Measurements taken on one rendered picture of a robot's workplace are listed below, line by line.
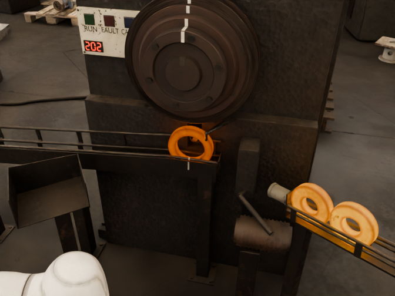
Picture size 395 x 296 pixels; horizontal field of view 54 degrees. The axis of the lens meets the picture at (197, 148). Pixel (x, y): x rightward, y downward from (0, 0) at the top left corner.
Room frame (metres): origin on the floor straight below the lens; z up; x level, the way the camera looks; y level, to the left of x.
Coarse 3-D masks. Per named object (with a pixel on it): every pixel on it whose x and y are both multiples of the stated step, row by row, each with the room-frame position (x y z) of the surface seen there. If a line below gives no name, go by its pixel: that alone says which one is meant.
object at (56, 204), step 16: (48, 160) 1.24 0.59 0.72; (64, 160) 1.26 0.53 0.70; (16, 176) 1.19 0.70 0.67; (32, 176) 1.21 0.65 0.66; (48, 176) 1.23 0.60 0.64; (64, 176) 1.25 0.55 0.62; (80, 176) 1.28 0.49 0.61; (16, 192) 1.18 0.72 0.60; (32, 192) 1.19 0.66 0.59; (48, 192) 1.18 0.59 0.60; (64, 192) 1.18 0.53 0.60; (80, 192) 1.18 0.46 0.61; (16, 208) 1.08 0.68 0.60; (32, 208) 1.09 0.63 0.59; (48, 208) 1.09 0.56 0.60; (64, 208) 1.09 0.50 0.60; (80, 208) 1.08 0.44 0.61; (16, 224) 1.00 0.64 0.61; (64, 224) 1.12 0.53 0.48; (64, 240) 1.11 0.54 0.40
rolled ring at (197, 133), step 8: (184, 128) 1.30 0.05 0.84; (192, 128) 1.29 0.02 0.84; (176, 136) 1.30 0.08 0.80; (192, 136) 1.28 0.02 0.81; (200, 136) 1.28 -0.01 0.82; (208, 136) 1.29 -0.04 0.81; (168, 144) 1.30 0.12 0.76; (176, 144) 1.31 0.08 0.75; (208, 144) 1.27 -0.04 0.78; (176, 152) 1.30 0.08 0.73; (208, 152) 1.27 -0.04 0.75
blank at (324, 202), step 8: (304, 184) 1.05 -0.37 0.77; (312, 184) 1.04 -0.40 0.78; (296, 192) 1.05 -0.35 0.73; (304, 192) 1.03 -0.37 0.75; (312, 192) 1.01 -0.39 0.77; (320, 192) 1.00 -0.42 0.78; (296, 200) 1.05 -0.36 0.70; (304, 200) 1.05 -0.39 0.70; (320, 200) 0.98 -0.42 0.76; (328, 200) 0.98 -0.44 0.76; (304, 208) 1.03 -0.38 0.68; (320, 208) 0.98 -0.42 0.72; (328, 208) 0.96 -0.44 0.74; (304, 216) 1.01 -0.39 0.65; (320, 216) 0.97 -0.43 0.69; (328, 216) 0.96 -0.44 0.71; (320, 224) 0.97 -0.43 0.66
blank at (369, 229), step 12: (348, 204) 0.93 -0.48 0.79; (336, 216) 0.94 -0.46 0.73; (348, 216) 0.91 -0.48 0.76; (360, 216) 0.88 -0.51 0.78; (372, 216) 0.88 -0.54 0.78; (348, 228) 0.92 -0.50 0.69; (360, 228) 0.88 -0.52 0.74; (372, 228) 0.85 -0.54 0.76; (360, 240) 0.87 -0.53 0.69; (372, 240) 0.84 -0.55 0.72
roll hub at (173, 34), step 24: (168, 48) 1.21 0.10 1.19; (192, 48) 1.19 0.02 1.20; (216, 48) 1.17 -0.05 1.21; (144, 72) 1.21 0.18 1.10; (168, 72) 1.19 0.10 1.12; (192, 72) 1.17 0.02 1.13; (216, 72) 1.16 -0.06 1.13; (168, 96) 1.20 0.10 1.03; (192, 96) 1.19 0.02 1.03; (216, 96) 1.16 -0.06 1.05
